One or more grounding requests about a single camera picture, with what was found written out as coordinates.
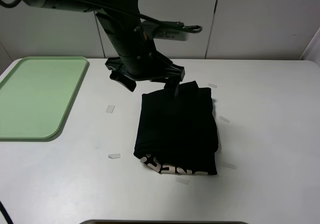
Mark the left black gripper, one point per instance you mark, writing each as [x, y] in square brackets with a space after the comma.
[139, 64]

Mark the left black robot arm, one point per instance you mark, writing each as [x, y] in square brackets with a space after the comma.
[132, 36]

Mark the black short sleeve t-shirt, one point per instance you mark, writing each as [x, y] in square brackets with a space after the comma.
[178, 134]

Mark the light green plastic tray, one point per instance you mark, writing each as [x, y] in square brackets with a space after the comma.
[37, 94]

